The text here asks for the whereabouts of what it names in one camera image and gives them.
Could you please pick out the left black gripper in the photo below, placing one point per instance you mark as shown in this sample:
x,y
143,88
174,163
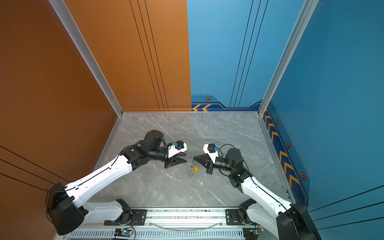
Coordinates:
x,y
174,161

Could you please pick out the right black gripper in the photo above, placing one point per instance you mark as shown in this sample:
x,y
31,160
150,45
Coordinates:
x,y
209,165

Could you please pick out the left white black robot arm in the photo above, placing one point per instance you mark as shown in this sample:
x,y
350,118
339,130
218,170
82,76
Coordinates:
x,y
77,193

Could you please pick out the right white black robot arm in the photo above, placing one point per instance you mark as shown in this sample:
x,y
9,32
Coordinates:
x,y
283,219

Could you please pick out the right green circuit board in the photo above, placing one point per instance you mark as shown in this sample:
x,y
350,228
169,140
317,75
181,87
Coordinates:
x,y
252,233

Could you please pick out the green circuit board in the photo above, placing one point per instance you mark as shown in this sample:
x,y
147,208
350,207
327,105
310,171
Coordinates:
x,y
123,234
252,233

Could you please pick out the left green circuit board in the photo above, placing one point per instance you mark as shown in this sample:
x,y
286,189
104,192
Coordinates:
x,y
123,234

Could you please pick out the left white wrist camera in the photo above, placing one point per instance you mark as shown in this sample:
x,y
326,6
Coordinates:
x,y
175,148

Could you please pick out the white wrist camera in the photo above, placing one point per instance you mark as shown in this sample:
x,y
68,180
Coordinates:
x,y
175,148
212,151

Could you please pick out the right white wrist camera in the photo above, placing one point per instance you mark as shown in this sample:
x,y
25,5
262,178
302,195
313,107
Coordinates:
x,y
212,151

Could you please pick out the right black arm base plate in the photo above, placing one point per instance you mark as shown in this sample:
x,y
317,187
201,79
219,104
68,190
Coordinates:
x,y
236,217

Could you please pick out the aluminium front rail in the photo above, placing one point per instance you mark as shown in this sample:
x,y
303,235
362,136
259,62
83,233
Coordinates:
x,y
186,217

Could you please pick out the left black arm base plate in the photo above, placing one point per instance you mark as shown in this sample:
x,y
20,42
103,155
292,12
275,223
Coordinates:
x,y
133,218

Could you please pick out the white slotted cable duct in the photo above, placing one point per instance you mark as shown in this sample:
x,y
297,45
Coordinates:
x,y
160,234

